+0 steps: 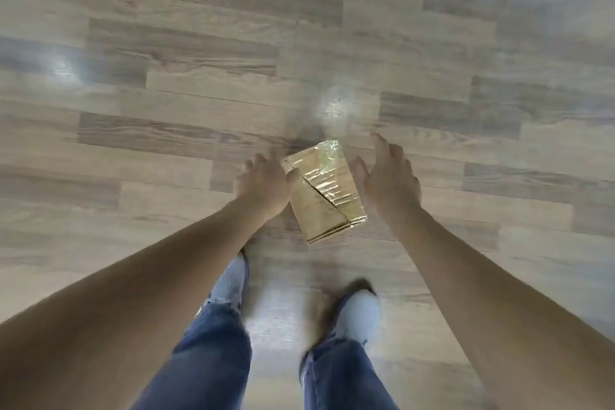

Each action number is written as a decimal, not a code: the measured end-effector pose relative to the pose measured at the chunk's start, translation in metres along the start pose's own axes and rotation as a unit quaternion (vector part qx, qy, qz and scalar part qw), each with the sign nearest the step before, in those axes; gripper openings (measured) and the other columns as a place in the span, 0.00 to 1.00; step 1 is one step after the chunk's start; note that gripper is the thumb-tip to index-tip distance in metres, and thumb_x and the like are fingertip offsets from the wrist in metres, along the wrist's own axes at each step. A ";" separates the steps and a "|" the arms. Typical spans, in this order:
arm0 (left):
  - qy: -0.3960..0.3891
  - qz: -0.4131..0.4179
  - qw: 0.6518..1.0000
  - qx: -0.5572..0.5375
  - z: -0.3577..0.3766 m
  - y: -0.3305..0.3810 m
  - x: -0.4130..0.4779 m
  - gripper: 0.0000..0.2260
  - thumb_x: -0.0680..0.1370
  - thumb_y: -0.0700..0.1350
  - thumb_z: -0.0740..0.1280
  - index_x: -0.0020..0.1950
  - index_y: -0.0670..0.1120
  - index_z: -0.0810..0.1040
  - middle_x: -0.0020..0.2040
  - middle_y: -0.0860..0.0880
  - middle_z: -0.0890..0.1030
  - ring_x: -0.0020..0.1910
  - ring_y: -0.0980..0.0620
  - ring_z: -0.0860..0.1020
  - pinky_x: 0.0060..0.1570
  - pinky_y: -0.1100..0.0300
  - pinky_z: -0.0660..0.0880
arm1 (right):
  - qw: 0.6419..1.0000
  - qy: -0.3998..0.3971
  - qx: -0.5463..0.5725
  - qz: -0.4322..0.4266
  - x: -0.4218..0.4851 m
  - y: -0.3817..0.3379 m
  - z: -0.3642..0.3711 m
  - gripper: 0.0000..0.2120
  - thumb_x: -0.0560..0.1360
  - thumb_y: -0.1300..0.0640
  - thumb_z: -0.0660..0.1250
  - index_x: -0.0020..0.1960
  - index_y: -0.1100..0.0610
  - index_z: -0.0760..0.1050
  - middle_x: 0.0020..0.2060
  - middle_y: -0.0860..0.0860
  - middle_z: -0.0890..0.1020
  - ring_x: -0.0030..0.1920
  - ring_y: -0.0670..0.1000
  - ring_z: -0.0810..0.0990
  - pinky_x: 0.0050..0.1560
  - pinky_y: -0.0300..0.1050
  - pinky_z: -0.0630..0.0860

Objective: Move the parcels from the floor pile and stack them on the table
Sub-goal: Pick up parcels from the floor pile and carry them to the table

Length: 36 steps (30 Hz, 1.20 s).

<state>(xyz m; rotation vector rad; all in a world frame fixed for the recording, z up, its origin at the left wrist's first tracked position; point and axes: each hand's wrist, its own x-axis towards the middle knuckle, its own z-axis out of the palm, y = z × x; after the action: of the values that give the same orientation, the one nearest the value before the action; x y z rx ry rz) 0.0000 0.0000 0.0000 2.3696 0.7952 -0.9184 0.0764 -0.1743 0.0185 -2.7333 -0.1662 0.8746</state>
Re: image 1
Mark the person's white shoe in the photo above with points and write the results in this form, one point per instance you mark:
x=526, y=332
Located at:
x=230, y=280
x=360, y=316

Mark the person's white right shoe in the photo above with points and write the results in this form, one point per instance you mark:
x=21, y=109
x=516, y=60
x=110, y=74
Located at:
x=360, y=316

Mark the taped brown parcel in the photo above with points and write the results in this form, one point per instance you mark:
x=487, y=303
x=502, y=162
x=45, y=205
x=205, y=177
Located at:
x=326, y=203

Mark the person's right forearm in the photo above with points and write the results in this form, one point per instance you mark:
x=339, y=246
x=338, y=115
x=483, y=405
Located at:
x=490, y=313

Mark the person's white left shoe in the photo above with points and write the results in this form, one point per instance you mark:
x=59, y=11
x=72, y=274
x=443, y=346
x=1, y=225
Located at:
x=230, y=280

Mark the person's left hand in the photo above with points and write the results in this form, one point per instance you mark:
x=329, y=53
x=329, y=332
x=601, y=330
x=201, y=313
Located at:
x=262, y=186

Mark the person's left leg blue jeans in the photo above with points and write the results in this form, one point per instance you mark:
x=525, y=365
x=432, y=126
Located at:
x=206, y=361

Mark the person's left forearm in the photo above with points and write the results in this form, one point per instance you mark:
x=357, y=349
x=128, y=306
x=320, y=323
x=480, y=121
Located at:
x=120, y=309

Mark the person's right hand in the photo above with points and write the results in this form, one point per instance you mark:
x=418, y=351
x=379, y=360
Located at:
x=389, y=184

